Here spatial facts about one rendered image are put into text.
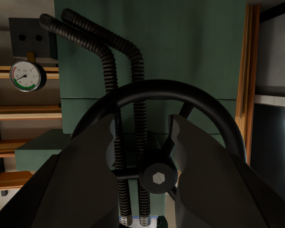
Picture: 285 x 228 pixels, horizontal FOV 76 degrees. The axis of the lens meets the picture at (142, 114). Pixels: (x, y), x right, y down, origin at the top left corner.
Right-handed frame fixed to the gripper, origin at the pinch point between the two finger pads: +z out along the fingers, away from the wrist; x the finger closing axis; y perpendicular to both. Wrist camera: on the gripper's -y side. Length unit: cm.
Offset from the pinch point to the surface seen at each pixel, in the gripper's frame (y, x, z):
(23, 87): 8.3, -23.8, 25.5
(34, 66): 4.2, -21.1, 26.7
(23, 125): 148, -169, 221
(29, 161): 28.3, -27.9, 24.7
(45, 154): 26.5, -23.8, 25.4
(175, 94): 4.4, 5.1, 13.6
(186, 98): 4.8, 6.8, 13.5
